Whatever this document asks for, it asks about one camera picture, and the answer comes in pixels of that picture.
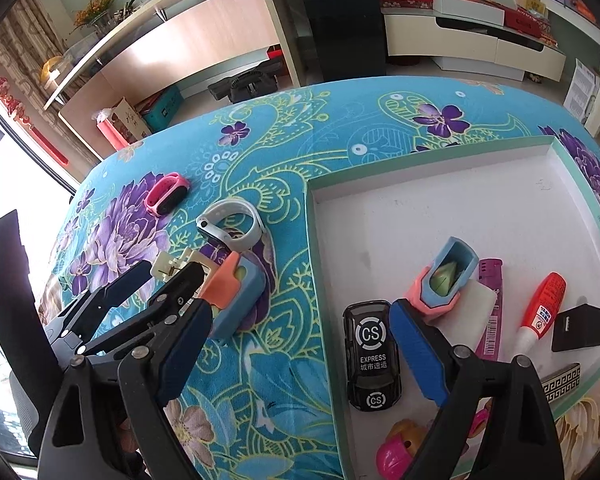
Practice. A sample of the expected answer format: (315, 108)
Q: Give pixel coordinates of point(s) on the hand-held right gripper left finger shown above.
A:
(180, 345)

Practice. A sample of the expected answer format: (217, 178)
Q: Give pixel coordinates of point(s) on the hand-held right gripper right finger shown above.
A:
(420, 345)

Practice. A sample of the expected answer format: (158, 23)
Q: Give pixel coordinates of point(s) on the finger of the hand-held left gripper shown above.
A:
(125, 282)
(182, 285)

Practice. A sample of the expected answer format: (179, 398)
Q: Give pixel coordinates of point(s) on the cream hair claw clip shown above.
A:
(167, 262)

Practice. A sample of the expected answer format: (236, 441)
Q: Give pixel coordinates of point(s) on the black toy car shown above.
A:
(372, 355)

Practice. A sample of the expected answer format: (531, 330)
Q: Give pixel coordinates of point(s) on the white rectangular block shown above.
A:
(472, 310)

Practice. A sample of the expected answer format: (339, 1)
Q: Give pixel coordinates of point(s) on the blue toy box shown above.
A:
(450, 270)

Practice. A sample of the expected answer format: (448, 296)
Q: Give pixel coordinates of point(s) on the magenta lighter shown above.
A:
(495, 280)

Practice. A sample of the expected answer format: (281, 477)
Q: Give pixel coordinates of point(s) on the pink and yellow toy figure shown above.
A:
(395, 457)

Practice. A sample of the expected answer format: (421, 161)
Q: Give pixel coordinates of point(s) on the red and white glue bottle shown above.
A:
(542, 305)

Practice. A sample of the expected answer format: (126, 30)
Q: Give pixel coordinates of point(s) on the shallow white box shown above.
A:
(430, 210)

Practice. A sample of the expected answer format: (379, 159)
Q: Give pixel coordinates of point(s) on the small black box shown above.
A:
(582, 327)

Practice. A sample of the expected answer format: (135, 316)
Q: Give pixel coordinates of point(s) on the white smartwatch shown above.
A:
(252, 235)

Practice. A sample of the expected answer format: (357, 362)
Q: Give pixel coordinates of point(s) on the pink smart band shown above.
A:
(162, 195)

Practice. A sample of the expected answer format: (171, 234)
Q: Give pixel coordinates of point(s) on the teal floral blanket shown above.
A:
(280, 160)

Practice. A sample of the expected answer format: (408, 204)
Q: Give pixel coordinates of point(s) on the red hanging ornament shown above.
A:
(10, 105)

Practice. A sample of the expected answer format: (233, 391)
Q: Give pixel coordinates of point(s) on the brown paper bag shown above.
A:
(130, 120)

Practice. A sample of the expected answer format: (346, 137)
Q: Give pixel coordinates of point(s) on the teal storage crate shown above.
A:
(162, 107)

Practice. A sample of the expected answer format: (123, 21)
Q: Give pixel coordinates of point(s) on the yellow round object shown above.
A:
(51, 70)

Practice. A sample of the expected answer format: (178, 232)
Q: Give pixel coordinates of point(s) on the black floor appliance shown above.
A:
(245, 82)

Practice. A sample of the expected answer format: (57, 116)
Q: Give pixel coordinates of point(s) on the long wooden sideboard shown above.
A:
(205, 50)

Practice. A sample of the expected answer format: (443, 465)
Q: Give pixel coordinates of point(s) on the orange flower bouquet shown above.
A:
(97, 7)

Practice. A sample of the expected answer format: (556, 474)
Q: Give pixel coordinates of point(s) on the white printed box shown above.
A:
(582, 90)

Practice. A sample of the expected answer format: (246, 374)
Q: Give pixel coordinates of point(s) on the white television stand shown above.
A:
(520, 57)

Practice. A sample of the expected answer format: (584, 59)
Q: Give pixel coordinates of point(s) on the black water dispenser cabinet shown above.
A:
(340, 20)

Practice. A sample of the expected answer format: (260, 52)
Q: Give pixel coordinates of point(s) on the white flat box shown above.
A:
(455, 10)

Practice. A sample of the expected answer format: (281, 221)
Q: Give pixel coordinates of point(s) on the red flat box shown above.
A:
(525, 22)

